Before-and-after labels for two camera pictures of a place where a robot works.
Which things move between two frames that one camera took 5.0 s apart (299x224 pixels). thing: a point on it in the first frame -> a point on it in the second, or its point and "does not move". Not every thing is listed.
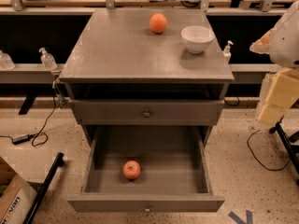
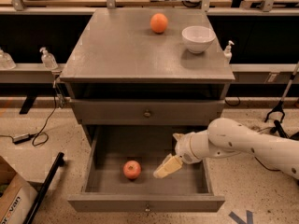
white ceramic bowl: (197, 38) does not move
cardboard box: (17, 196) does not move
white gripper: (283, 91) -> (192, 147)
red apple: (132, 169) does not move
